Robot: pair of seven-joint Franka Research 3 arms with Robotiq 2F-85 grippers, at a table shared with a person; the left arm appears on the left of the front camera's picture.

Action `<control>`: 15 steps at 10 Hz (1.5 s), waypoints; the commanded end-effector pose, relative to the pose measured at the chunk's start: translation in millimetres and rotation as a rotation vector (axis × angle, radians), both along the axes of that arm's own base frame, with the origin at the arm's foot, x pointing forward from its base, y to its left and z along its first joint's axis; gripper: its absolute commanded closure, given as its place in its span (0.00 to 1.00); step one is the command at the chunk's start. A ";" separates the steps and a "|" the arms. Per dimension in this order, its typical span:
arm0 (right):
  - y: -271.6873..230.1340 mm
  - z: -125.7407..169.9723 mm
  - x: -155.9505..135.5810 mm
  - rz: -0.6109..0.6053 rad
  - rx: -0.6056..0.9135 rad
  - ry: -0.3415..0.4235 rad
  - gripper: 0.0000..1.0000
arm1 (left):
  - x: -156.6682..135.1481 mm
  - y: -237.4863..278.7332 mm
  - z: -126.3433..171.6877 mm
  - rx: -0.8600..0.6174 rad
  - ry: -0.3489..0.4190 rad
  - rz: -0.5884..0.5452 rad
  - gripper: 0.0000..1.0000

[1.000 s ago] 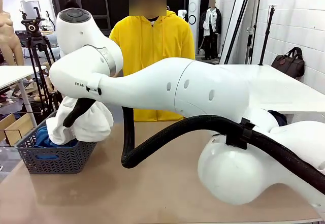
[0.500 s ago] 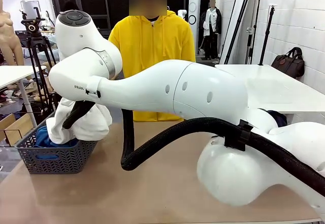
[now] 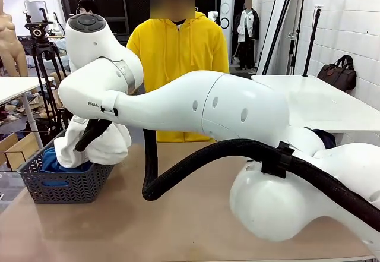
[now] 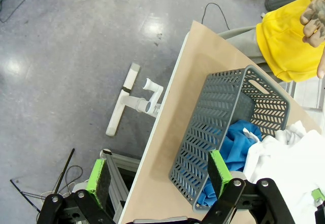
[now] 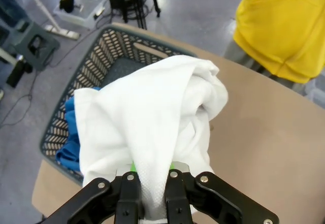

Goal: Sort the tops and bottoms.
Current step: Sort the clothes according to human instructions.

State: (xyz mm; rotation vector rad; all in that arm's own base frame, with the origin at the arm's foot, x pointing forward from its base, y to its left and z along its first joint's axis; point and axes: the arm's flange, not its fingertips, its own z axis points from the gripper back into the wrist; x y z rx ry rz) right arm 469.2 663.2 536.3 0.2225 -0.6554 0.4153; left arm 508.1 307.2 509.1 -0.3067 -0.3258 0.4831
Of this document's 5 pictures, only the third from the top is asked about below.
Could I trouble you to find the navy blue garment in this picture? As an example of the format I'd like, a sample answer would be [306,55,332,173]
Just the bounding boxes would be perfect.
[305,128,337,150]

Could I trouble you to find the small white table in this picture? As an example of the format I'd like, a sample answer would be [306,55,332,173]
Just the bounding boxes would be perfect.
[0,76,56,150]

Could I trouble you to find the white tower air conditioner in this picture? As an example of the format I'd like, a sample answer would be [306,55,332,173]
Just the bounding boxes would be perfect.
[220,0,235,65]

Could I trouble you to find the beige standing mannequin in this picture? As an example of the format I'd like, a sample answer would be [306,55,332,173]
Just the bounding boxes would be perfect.
[0,0,29,77]

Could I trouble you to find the person in black t-shirt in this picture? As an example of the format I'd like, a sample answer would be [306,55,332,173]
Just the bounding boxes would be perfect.
[77,0,99,15]

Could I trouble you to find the thin black leaning pole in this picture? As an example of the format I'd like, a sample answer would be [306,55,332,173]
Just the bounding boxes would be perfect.
[256,0,283,74]

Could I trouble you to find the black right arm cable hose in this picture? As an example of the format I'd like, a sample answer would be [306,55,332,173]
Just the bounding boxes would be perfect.
[74,118,380,233]

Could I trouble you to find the grey plastic woven-pattern basket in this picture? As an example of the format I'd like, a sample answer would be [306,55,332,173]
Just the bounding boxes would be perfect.
[17,130,116,204]

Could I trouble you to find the light wooden box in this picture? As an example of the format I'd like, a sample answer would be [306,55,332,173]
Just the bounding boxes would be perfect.
[0,131,39,168]

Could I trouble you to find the dressed mannequin white black jacket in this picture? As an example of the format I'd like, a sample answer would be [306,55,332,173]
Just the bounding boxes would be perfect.
[234,0,260,70]

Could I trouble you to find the blue t-shirt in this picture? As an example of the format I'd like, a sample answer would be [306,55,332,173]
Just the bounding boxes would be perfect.
[38,146,93,173]

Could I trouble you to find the black light stand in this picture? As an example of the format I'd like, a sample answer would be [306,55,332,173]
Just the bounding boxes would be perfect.
[302,5,323,77]

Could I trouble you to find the person in yellow hoodie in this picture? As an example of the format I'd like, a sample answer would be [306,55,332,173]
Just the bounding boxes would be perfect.
[126,0,230,143]

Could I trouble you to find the white garment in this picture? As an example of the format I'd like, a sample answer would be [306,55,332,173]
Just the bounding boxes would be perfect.
[53,116,132,169]

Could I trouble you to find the thick black leaning pole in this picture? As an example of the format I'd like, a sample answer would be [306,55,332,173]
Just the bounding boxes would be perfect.
[264,0,301,75]

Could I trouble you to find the black camera tripod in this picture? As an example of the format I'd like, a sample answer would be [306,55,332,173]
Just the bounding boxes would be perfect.
[24,8,72,132]

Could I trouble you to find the brown leather bag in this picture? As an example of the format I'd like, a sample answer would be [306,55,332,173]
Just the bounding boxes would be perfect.
[316,55,357,93]

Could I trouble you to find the large white table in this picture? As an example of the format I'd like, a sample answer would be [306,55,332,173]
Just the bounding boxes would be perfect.
[251,74,380,134]

